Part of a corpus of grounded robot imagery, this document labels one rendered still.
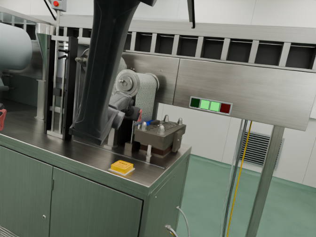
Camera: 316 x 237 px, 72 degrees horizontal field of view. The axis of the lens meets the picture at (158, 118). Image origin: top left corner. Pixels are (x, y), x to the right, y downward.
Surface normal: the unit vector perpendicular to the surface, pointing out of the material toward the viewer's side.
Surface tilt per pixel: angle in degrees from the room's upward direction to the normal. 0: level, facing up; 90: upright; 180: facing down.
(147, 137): 90
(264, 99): 90
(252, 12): 90
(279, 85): 90
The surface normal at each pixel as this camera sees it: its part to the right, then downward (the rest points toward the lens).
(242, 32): -0.39, 0.12
